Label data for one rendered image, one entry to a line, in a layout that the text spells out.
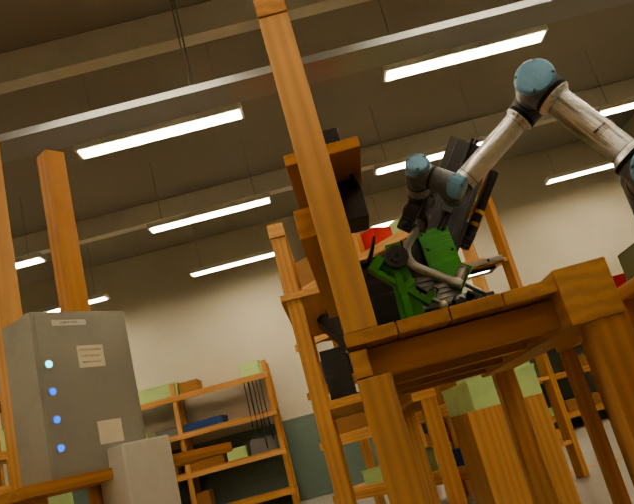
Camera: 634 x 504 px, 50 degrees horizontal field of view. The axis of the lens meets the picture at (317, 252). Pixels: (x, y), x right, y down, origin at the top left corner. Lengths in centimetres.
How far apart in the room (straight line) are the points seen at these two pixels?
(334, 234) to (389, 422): 50
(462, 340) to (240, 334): 980
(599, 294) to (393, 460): 66
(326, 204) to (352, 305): 29
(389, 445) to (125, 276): 1067
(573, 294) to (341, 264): 59
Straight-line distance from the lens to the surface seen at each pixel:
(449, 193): 210
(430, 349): 184
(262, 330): 1150
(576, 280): 185
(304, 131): 193
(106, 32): 660
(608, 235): 1256
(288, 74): 202
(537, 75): 214
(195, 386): 1103
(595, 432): 269
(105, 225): 1027
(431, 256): 246
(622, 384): 184
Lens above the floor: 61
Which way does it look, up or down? 16 degrees up
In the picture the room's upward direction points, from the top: 15 degrees counter-clockwise
